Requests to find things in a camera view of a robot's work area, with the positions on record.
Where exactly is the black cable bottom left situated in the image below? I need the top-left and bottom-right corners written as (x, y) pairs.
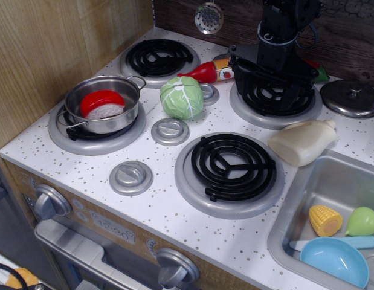
top-left (0, 262), bottom-right (29, 289)

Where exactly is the light blue toy ladle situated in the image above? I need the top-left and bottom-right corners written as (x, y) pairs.
top-left (289, 236), bottom-right (374, 289)

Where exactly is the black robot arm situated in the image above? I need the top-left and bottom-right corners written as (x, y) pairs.
top-left (228, 1), bottom-right (323, 116)

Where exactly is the green toy pear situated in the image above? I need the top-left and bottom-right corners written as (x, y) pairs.
top-left (345, 207), bottom-right (374, 236)

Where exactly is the grey oven door handle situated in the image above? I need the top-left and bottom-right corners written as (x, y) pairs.
top-left (34, 220), bottom-right (161, 289)

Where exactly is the front right black burner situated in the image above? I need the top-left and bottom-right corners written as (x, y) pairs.
top-left (175, 132), bottom-right (285, 219)

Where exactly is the left grey oven knob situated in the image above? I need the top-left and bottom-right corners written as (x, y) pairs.
top-left (34, 184), bottom-right (72, 220)

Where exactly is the small steel pan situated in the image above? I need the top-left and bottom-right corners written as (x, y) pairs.
top-left (63, 76), bottom-right (141, 134)

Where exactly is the steel pot lid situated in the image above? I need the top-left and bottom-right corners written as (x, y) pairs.
top-left (320, 80), bottom-right (374, 119)

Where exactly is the orange object bottom left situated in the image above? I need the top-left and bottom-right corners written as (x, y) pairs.
top-left (5, 268), bottom-right (40, 289)

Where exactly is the back left black burner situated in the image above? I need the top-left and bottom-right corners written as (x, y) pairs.
top-left (120, 39), bottom-right (200, 89)

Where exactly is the grey stovetop knob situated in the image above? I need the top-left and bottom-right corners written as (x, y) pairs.
top-left (151, 118), bottom-right (190, 146)
top-left (200, 83), bottom-right (219, 107)
top-left (109, 161), bottom-right (153, 196)

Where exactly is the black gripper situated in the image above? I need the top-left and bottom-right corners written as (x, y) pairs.
top-left (228, 31), bottom-right (318, 112)

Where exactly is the front left black burner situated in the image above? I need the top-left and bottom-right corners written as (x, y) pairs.
top-left (48, 101), bottom-right (146, 156)

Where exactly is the red and white toy sushi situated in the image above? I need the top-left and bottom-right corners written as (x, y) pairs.
top-left (80, 89), bottom-right (125, 120)

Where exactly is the back right black burner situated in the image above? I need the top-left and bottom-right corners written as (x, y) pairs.
top-left (229, 84), bottom-right (323, 131)

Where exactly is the hanging steel skimmer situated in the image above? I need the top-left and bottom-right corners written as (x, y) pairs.
top-left (194, 1), bottom-right (224, 35)

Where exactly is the right grey oven knob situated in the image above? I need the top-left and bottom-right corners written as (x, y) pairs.
top-left (156, 248), bottom-right (200, 289)

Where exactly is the yellow toy corn piece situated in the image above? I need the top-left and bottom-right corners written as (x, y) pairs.
top-left (308, 205), bottom-right (343, 237)

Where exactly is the grey oven knob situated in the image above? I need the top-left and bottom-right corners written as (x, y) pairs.
top-left (34, 184), bottom-right (72, 220)
top-left (156, 248), bottom-right (200, 289)

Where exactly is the cream toy mayonnaise bottle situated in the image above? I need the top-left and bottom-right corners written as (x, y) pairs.
top-left (268, 120), bottom-right (337, 167)

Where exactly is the red toy chili pepper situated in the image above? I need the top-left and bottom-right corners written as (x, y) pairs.
top-left (304, 59), bottom-right (330, 83)

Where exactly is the grey stovetop knob front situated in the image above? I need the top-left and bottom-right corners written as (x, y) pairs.
top-left (109, 161), bottom-right (153, 196)

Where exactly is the steel toy sink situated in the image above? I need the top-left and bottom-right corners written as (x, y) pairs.
top-left (267, 150), bottom-right (374, 289)

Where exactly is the grey stovetop knob back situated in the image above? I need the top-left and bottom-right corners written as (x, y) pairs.
top-left (200, 83), bottom-right (219, 107)

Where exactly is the black burner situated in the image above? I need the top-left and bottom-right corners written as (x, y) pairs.
top-left (175, 132), bottom-right (285, 219)
top-left (48, 101), bottom-right (146, 156)
top-left (120, 39), bottom-right (200, 89)
top-left (229, 84), bottom-right (323, 131)

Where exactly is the green toy cabbage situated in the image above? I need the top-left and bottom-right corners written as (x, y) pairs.
top-left (160, 76), bottom-right (204, 120)

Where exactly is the grey stovetop knob middle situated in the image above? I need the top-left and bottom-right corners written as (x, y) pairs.
top-left (151, 118), bottom-right (190, 146)

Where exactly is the red toy ketchup bottle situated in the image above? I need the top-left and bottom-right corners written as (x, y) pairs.
top-left (177, 57), bottom-right (234, 83)

